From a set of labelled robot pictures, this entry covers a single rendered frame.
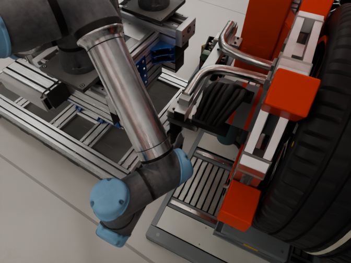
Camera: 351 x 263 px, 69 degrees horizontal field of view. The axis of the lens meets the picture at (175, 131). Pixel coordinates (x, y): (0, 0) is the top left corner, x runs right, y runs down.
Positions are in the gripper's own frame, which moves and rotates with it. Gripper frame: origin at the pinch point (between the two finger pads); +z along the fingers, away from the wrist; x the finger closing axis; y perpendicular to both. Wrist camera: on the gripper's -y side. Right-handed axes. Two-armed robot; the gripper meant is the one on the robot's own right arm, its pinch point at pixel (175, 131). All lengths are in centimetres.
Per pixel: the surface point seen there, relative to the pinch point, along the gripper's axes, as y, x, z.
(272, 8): 9, -11, 65
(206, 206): -77, -14, 10
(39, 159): -83, 95, -6
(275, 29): 1, -15, 65
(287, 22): 3, -19, 68
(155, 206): -83, 12, -1
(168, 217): -75, 2, -5
